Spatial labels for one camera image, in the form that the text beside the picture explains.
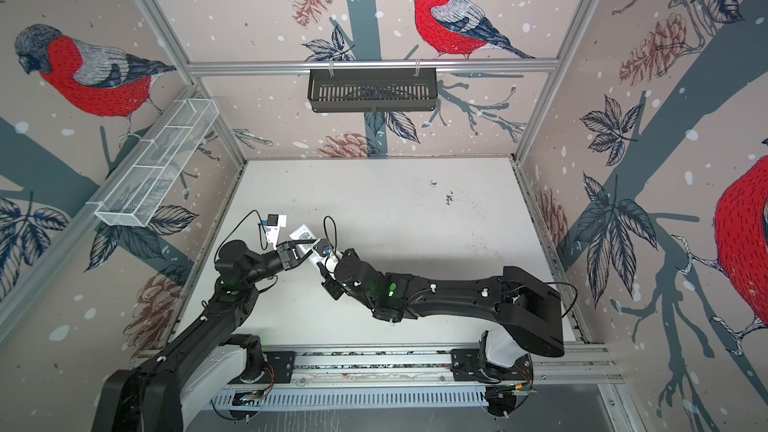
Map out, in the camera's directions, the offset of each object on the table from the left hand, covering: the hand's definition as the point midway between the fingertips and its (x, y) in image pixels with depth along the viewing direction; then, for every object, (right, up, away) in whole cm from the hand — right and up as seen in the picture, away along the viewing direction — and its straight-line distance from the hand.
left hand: (316, 248), depth 73 cm
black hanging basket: (+12, +50, +34) cm, 62 cm away
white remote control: (-4, +4, +1) cm, 5 cm away
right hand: (+1, -4, +1) cm, 4 cm away
